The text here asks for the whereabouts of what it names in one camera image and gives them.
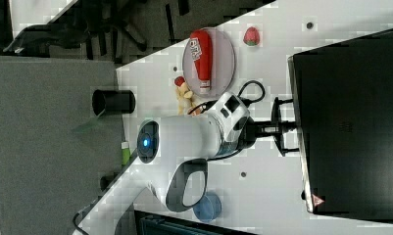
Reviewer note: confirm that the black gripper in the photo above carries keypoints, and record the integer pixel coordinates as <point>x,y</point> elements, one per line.
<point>261,129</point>

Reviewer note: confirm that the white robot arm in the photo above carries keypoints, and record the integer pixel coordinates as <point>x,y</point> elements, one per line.
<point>171,159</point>

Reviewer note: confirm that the green marker pen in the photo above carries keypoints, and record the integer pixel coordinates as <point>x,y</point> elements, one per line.
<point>125,152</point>

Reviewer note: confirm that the black toaster oven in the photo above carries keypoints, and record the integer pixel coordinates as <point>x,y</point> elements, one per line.
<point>346,105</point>

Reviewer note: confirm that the grey round plate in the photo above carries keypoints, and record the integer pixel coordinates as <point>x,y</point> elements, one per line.
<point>222,69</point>

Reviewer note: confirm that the red plush ketchup bottle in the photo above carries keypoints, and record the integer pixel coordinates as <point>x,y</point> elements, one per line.
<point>201,48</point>

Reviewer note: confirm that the blue translucent cup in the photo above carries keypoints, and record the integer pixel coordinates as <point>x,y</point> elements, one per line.
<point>208,208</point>

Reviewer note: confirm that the yellow plush peeled banana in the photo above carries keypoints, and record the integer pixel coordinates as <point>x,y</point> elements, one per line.
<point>185,99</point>

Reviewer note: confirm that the black cylinder cup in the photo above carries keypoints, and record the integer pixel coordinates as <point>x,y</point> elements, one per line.
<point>113,102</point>

